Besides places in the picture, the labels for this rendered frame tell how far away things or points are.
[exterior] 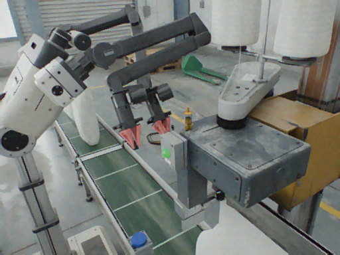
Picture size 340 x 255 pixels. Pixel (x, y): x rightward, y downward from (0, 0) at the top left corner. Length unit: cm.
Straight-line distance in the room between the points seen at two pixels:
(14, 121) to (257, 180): 91
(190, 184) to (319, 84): 55
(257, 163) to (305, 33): 36
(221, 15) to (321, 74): 38
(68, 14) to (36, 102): 720
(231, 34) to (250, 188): 52
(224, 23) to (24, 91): 74
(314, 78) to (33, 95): 99
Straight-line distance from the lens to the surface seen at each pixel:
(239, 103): 77
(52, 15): 816
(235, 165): 64
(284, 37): 81
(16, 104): 111
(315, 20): 79
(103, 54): 94
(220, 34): 96
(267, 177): 67
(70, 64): 94
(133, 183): 215
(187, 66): 639
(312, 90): 105
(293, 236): 85
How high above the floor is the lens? 170
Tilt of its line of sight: 27 degrees down
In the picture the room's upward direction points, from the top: 3 degrees counter-clockwise
